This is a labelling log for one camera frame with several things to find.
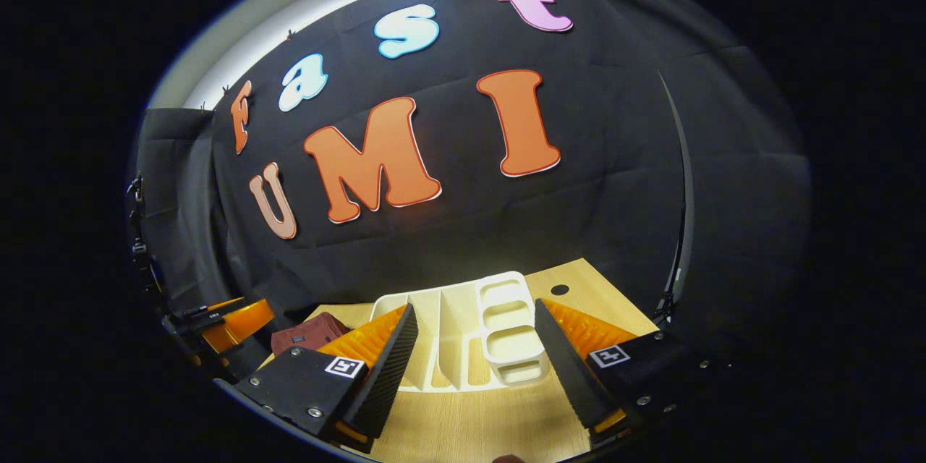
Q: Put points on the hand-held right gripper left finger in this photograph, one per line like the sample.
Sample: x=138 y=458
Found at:
x=383 y=383

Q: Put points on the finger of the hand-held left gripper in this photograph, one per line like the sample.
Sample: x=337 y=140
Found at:
x=242 y=325

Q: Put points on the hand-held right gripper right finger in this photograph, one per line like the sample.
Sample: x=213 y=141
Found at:
x=571 y=369

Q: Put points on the maroon schoolbag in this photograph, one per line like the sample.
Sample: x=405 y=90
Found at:
x=311 y=333

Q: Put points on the white bookshelf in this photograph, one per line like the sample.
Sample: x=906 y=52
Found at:
x=506 y=340

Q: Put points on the black curved pole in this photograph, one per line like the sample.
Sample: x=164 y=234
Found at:
x=689 y=195

